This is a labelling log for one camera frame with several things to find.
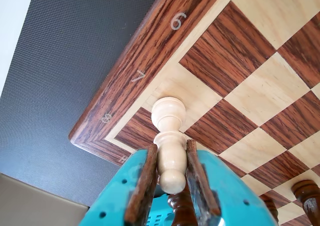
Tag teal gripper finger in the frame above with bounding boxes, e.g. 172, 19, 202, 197
185, 139, 277, 226
79, 143, 160, 226

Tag light pawn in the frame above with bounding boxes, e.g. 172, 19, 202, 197
150, 97, 188, 194

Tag dark wooden king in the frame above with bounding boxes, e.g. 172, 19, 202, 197
166, 192, 200, 226

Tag dark wooden queen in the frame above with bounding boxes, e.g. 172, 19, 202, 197
290, 179, 320, 226

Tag dark grey mat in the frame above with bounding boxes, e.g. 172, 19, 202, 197
0, 0, 171, 208

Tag wooden folding chessboard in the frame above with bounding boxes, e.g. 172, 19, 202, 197
68, 0, 320, 226

